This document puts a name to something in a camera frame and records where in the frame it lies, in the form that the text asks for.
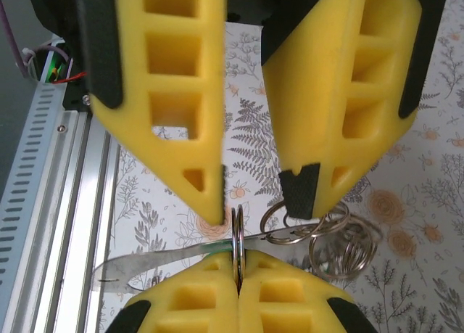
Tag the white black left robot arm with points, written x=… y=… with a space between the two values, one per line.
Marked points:
x=54 y=6

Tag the aluminium front mounting rail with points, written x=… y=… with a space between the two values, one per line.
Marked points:
x=79 y=202

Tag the green key tag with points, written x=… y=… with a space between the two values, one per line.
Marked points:
x=217 y=246

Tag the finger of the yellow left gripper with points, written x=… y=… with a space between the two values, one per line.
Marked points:
x=134 y=111
x=326 y=111

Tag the transparent plastic bag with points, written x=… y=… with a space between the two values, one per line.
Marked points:
x=152 y=262

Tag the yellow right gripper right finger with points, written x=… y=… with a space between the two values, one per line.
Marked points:
x=250 y=311

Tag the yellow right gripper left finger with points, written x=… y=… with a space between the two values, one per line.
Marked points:
x=224 y=311

